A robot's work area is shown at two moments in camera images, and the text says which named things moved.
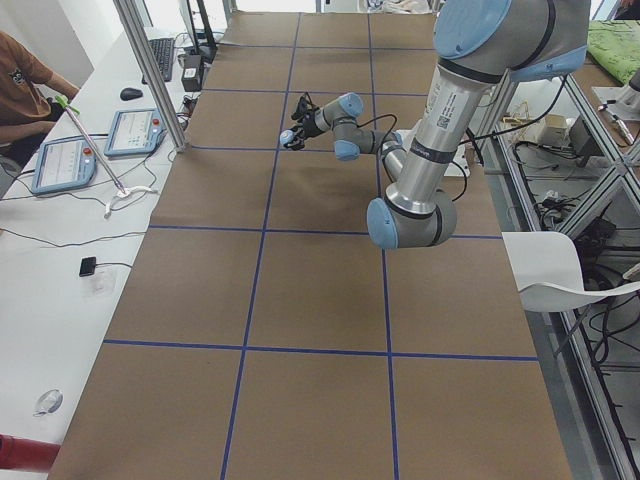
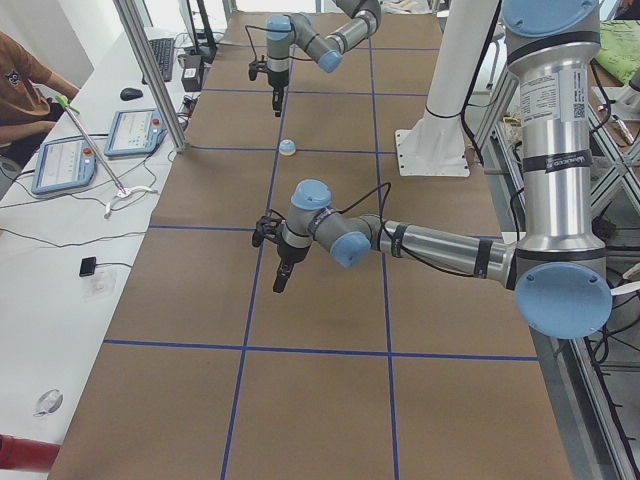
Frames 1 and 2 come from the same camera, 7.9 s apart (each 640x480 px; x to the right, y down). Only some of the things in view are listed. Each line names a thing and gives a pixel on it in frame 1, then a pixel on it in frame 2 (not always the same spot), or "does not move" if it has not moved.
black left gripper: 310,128 -> 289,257
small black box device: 87,267 does not move
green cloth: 616,45 does not move
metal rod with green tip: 66,103 does not move
